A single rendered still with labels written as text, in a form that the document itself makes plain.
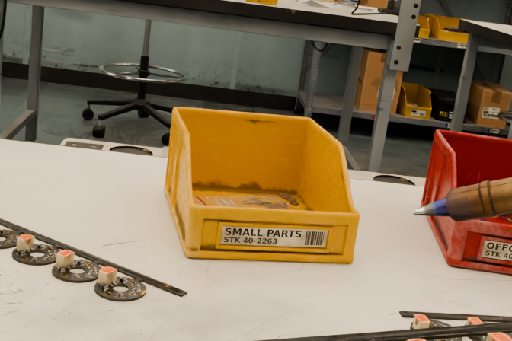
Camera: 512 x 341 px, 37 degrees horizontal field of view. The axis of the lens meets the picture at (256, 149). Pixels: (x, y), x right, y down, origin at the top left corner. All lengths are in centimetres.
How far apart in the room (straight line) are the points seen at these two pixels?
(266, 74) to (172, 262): 420
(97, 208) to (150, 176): 8
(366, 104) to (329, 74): 46
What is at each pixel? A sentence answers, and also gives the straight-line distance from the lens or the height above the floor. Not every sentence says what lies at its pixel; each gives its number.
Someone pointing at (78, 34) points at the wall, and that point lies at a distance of 463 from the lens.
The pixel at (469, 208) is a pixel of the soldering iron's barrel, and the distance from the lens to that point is 18.
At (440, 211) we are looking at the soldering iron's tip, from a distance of 19.
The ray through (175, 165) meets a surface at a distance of 48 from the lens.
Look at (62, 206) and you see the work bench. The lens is 49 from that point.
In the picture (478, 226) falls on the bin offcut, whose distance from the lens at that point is 47.
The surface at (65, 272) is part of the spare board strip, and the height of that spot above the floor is 75.
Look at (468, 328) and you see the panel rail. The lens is 26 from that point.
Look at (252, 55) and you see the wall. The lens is 458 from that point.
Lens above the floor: 92
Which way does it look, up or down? 15 degrees down
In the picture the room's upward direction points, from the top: 8 degrees clockwise
